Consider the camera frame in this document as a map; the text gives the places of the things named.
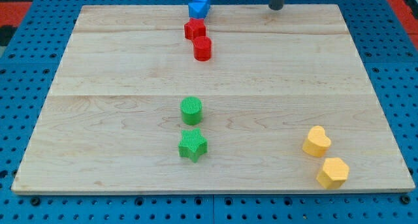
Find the wooden board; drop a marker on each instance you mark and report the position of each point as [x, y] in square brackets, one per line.
[111, 122]

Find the blue triangle block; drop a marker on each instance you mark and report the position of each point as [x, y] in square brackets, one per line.
[198, 10]

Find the green cylinder block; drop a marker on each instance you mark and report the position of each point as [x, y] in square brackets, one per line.
[191, 110]

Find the green star block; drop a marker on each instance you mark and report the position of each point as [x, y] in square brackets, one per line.
[192, 144]

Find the red cylinder block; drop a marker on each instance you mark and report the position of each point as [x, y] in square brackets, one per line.
[202, 48]

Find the red star block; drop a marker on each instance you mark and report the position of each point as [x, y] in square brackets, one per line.
[195, 27]

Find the yellow heart block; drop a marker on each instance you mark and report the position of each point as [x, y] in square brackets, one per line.
[317, 142]

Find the yellow hexagon block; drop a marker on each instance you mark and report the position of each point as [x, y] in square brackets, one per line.
[333, 173]

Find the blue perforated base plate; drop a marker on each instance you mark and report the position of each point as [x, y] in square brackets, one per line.
[30, 61]

